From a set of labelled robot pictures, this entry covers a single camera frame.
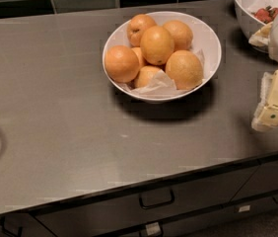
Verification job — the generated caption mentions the upper drawer with black handle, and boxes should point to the upper drawer with black handle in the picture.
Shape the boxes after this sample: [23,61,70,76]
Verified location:
[38,167,255,237]

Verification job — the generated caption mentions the red strawberries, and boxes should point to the red strawberries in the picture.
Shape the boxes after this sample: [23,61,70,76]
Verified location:
[253,6,278,24]

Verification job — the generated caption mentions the right drawer front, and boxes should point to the right drawer front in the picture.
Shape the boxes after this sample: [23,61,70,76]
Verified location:
[233,159,278,200]

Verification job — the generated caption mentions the small middle hidden orange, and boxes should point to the small middle hidden orange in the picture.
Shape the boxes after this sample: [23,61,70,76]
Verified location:
[131,47,148,67]

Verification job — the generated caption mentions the lower drawer with label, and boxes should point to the lower drawer with label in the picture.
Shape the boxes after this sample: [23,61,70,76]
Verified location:
[93,186,278,237]

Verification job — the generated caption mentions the white bowl with strawberries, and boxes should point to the white bowl with strawberries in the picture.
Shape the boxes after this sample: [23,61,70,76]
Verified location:
[235,0,278,53]

